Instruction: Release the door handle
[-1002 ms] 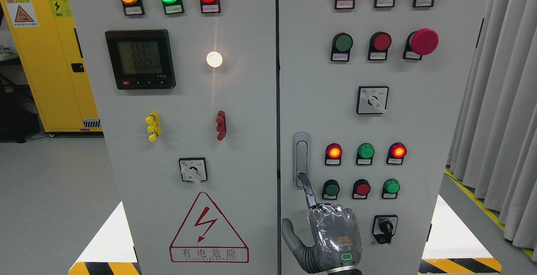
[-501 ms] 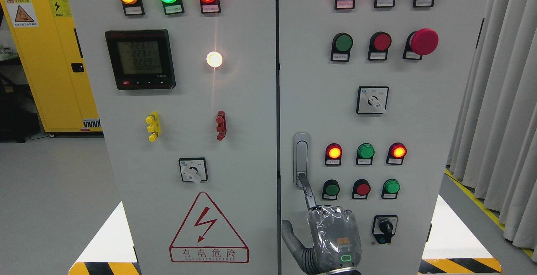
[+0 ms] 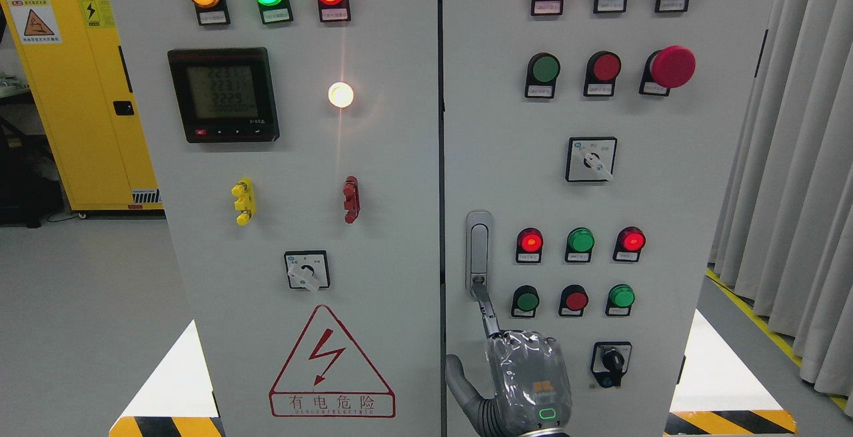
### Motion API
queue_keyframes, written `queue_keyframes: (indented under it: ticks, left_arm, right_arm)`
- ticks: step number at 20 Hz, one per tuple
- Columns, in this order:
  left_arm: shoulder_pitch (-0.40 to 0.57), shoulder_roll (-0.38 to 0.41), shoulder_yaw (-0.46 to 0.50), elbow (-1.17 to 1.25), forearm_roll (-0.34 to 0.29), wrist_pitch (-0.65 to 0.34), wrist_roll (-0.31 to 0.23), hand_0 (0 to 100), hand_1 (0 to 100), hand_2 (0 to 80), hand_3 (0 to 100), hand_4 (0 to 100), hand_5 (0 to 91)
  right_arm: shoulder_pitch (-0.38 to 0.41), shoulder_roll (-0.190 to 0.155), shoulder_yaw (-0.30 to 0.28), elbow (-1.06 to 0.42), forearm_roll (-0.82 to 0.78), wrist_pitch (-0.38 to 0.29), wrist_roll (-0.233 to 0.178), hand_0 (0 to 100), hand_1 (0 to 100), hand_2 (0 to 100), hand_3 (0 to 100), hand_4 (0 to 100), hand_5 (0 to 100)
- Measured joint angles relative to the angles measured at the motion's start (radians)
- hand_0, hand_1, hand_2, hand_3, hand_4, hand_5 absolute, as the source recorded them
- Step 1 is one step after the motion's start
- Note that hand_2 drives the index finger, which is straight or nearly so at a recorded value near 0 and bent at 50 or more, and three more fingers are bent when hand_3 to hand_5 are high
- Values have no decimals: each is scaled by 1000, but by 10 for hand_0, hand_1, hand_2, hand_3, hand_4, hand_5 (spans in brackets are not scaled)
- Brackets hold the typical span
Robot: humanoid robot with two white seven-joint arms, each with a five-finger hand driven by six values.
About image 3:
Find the black key selector switch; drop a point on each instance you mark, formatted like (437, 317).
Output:
(609, 362)

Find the green light middle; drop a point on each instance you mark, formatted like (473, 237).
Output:
(579, 245)

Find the yellow terminal connector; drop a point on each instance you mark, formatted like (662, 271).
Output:
(245, 203)

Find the green push button lower left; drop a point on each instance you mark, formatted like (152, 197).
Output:
(525, 302)

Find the red push button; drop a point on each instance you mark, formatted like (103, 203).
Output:
(601, 71)
(573, 301)

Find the red emergency stop button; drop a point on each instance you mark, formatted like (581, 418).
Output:
(666, 69)

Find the right door upper rotary switch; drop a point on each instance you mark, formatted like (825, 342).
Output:
(590, 159)

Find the red lit light middle right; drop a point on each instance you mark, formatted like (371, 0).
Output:
(629, 244)

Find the red electric hazard sign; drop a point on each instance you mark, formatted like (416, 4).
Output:
(327, 375)

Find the red push button upper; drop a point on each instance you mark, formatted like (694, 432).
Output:
(601, 71)

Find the orange indicator light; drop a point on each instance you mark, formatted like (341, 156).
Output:
(211, 12)

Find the door rotary switch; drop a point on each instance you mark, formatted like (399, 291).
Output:
(307, 269)
(590, 159)

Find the white lit indicator light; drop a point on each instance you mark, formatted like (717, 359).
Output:
(341, 94)

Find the red push button lower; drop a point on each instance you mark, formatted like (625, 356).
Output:
(573, 301)

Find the red lit light middle left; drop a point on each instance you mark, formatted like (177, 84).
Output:
(529, 243)

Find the yellow safety cabinet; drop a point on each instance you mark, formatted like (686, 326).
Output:
(70, 50)

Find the silver door handle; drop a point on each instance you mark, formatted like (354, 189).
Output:
(478, 226)

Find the grey curtain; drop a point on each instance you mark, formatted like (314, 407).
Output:
(784, 238)

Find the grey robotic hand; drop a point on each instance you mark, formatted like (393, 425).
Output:
(533, 396)

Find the left door rotary switch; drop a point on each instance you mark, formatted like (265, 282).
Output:
(307, 269)

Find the green push button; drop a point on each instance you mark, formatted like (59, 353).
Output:
(620, 300)
(542, 72)
(525, 302)

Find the red terminal connector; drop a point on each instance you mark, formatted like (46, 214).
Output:
(352, 200)

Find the green push button upper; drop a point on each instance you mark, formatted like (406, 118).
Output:
(542, 72)

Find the grey electrical cabinet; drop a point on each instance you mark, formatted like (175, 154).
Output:
(439, 128)

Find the black digital power meter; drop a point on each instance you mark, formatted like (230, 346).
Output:
(225, 95)

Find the green push button lower right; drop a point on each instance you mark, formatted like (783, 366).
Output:
(620, 300)

